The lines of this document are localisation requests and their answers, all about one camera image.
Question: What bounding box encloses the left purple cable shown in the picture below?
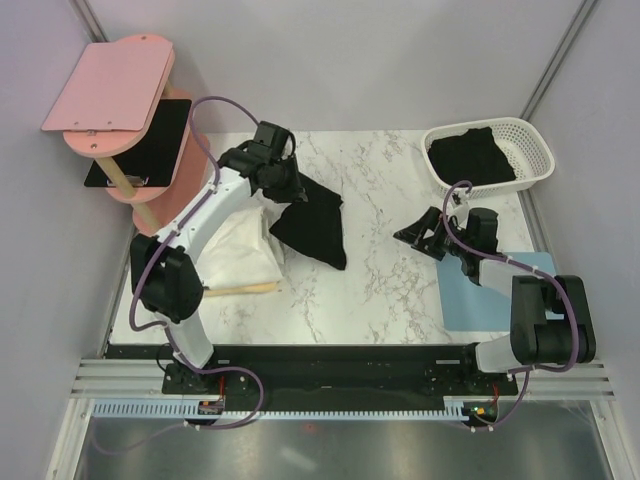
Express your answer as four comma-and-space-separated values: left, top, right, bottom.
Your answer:
128, 95, 266, 431

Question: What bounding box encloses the black t shirt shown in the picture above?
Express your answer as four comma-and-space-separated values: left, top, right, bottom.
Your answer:
427, 127, 516, 187
269, 174, 347, 271

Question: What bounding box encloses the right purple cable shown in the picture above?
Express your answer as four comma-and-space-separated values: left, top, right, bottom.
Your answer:
443, 179, 584, 434

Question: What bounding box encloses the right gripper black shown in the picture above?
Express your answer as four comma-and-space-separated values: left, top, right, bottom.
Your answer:
393, 206, 472, 261

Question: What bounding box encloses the purple cable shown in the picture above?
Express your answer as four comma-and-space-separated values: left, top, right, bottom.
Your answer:
128, 95, 266, 431
443, 179, 584, 434

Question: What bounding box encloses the pink tiered shelf stand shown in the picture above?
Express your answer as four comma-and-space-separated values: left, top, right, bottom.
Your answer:
41, 34, 209, 235

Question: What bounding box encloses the black clipboard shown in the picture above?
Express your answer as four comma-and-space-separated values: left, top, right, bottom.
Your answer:
113, 99, 192, 188

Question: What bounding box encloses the white t shirt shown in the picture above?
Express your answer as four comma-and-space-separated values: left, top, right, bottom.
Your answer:
196, 207, 284, 291

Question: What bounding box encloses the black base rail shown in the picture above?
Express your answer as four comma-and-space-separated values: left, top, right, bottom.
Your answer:
106, 345, 522, 397

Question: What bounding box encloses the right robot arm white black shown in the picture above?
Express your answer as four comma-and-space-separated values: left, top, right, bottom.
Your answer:
393, 207, 597, 394

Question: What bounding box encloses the light blue folding board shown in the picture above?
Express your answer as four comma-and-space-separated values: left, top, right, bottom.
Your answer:
436, 256, 532, 332

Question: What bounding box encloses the black t shirt in basket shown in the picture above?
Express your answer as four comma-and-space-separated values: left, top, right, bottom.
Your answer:
427, 127, 516, 187

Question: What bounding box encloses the light blue cable duct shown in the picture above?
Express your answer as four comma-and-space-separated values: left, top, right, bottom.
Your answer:
92, 399, 497, 421

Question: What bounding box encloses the white plastic basket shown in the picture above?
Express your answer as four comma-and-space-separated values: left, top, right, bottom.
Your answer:
419, 117, 555, 200

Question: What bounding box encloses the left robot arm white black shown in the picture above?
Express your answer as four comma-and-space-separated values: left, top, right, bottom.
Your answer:
129, 121, 307, 393

